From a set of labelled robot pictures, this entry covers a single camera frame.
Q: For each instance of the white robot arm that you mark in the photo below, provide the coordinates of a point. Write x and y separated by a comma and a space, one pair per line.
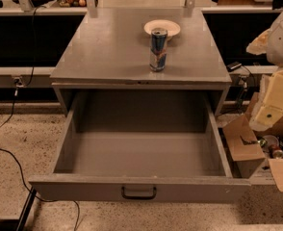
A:
269, 108

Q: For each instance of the grey metal drawer cabinet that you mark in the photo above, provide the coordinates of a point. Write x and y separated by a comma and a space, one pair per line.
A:
111, 50

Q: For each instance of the silver can in box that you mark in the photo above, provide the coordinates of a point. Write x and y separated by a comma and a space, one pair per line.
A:
268, 140

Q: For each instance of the blue silver energy drink can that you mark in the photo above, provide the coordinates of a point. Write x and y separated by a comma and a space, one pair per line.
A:
158, 49

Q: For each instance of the red soda can in box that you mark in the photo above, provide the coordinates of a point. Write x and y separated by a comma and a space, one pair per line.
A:
276, 152

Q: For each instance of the open cardboard box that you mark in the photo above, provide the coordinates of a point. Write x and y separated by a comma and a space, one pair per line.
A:
251, 150

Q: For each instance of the padded gripper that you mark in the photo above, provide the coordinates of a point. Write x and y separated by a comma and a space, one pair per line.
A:
260, 44

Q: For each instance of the small black device on ledge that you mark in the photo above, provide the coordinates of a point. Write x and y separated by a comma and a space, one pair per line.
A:
233, 66

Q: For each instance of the grey top drawer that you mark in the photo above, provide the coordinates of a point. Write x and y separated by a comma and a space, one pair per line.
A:
140, 139

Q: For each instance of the white paper plate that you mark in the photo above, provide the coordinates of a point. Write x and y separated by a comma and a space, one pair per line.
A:
172, 28

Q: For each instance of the black metal floor stand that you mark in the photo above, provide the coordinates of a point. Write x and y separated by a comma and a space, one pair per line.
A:
17, 223

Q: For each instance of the black drawer handle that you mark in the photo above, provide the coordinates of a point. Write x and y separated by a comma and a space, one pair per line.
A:
138, 194

